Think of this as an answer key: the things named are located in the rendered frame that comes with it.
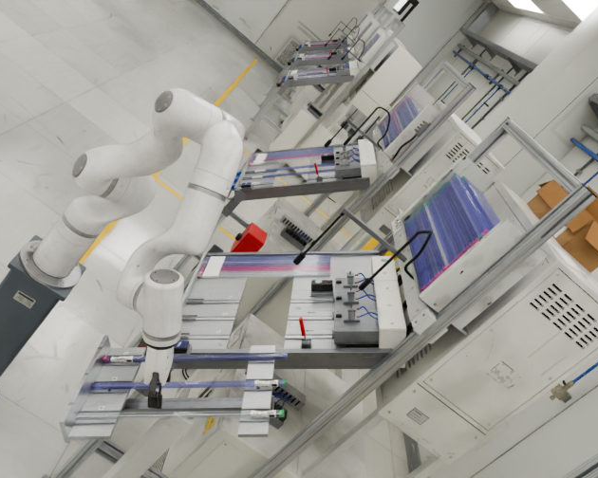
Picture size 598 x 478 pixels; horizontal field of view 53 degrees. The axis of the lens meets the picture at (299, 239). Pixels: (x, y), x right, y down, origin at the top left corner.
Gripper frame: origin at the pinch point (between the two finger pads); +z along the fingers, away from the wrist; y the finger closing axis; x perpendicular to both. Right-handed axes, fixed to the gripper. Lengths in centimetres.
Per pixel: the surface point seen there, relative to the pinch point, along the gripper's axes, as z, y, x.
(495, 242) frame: -35, -33, 81
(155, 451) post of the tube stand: 28.8, -8.2, -2.0
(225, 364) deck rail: 19.4, -36.3, 12.6
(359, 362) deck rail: 11, -35, 53
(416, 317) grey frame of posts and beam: -7, -35, 66
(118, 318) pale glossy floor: 79, -134, -48
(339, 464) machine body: 72, -51, 57
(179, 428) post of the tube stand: 19.2, -8.1, 4.2
